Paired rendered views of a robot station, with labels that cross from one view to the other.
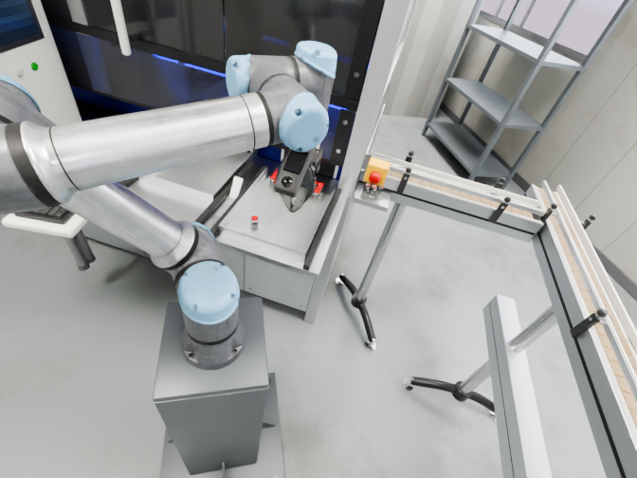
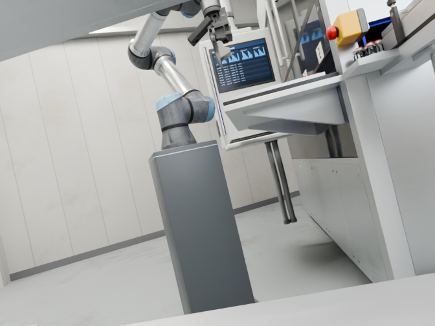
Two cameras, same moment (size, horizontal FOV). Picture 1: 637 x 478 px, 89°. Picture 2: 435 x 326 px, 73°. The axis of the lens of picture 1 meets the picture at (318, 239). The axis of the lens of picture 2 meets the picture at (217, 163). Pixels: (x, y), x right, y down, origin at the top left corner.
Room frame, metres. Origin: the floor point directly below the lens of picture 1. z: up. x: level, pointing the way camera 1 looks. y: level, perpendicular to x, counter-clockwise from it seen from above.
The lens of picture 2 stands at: (0.55, -1.02, 0.67)
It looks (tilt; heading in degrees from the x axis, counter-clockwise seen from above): 1 degrees up; 91
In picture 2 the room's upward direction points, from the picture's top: 13 degrees counter-clockwise
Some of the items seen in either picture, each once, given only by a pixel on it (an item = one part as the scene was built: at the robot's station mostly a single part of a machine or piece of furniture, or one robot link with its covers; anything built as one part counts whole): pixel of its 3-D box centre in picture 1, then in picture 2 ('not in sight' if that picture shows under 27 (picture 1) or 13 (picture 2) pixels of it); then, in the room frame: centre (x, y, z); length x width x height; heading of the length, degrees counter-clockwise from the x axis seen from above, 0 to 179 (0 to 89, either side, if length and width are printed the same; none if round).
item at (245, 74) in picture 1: (264, 83); (189, 2); (0.56, 0.15, 1.36); 0.11 x 0.11 x 0.08; 37
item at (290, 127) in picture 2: not in sight; (281, 130); (0.88, 0.55, 0.79); 0.34 x 0.03 x 0.13; 173
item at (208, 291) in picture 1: (209, 299); (172, 110); (0.39, 0.20, 0.96); 0.13 x 0.12 x 0.14; 37
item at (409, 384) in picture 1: (457, 395); not in sight; (0.75, -0.82, 0.07); 0.50 x 0.08 x 0.14; 83
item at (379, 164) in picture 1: (376, 171); (348, 28); (1.00, -0.14, 0.99); 0.08 x 0.07 x 0.07; 173
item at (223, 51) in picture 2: (302, 194); (223, 52); (0.64, 0.06, 1.09); 0.06 x 0.03 x 0.09; 173
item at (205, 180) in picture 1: (203, 162); not in sight; (0.96, 0.46, 0.90); 0.34 x 0.26 x 0.04; 173
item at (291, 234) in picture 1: (282, 210); (274, 97); (0.80, 0.13, 0.90); 0.34 x 0.26 x 0.04; 173
